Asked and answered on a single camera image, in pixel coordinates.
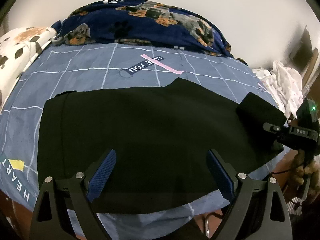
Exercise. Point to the right hand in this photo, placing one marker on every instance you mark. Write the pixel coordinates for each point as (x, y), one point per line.
(296, 177)

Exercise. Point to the dark box on wardrobe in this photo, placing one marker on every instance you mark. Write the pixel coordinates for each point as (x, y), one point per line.
(301, 52)

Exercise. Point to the white floral pillow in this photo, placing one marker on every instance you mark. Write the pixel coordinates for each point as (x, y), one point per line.
(19, 49)

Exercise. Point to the white dotted cloth pile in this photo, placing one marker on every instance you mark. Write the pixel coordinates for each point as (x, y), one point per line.
(285, 86)

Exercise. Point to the navy dog print blanket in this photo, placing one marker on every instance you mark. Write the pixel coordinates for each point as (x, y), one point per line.
(143, 23)

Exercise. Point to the black pants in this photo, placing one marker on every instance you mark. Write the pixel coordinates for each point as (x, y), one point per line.
(161, 136)

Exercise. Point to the blue grid bedsheet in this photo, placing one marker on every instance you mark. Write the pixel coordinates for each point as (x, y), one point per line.
(91, 67)

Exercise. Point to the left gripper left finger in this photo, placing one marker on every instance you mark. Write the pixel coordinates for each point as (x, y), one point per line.
(50, 217)

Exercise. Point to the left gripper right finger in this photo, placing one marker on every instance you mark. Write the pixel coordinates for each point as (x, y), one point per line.
(257, 207)

